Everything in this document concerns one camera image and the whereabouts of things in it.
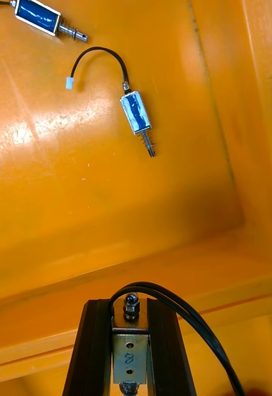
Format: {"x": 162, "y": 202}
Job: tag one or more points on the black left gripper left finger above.
{"x": 92, "y": 349}

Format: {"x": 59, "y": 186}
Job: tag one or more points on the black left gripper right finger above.
{"x": 167, "y": 349}

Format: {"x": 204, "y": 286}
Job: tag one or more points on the yellow-orange plastic bin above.
{"x": 256, "y": 355}
{"x": 111, "y": 201}

